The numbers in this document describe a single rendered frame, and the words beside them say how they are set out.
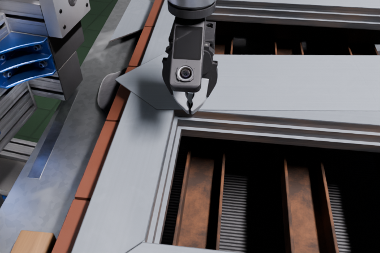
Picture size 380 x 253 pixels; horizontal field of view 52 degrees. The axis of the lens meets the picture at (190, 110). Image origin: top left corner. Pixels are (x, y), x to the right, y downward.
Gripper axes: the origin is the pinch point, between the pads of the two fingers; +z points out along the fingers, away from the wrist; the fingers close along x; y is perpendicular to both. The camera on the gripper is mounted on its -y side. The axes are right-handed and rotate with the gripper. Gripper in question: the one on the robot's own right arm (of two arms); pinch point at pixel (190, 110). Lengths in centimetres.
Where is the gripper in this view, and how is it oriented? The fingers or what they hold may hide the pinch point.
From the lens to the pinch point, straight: 68.7
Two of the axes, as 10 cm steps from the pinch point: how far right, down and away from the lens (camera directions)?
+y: 1.2, -6.6, 7.4
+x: -9.9, -0.8, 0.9
